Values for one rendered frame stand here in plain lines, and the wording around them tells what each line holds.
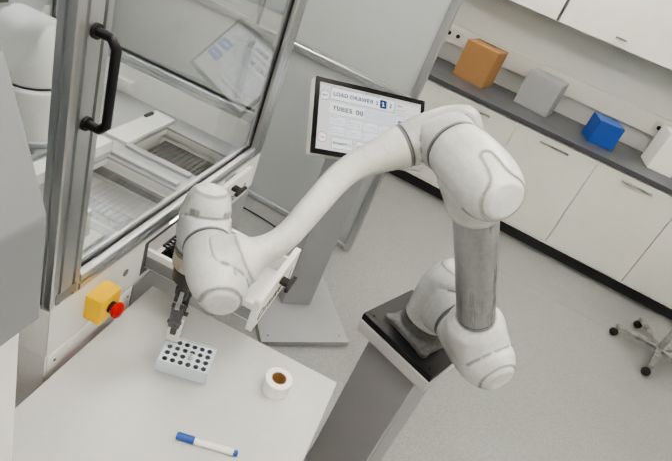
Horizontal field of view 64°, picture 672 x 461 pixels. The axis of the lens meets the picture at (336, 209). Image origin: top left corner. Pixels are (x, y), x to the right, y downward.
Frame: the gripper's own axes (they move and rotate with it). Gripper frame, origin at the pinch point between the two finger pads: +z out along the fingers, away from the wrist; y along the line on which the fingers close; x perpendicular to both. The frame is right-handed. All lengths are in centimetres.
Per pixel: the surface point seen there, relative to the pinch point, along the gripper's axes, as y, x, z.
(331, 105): 109, -24, -28
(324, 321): 108, -58, 80
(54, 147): -14, 26, -48
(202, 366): -5.1, -9.2, 4.4
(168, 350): -3.1, -0.2, 4.5
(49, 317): -14.8, 23.3, -8.6
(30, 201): -55, 9, -68
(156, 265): 17.3, 11.0, -2.2
